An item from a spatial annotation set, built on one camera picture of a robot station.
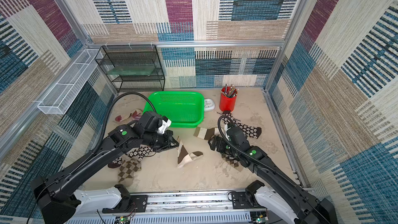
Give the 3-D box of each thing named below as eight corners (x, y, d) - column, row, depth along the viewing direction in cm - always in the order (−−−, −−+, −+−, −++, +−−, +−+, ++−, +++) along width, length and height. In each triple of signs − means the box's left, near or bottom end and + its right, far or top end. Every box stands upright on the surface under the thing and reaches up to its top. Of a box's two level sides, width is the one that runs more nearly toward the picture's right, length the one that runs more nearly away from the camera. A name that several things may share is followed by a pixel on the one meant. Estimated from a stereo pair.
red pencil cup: (220, 112, 108) (222, 97, 97) (218, 101, 115) (220, 86, 103) (234, 112, 108) (238, 97, 97) (232, 100, 114) (236, 86, 103)
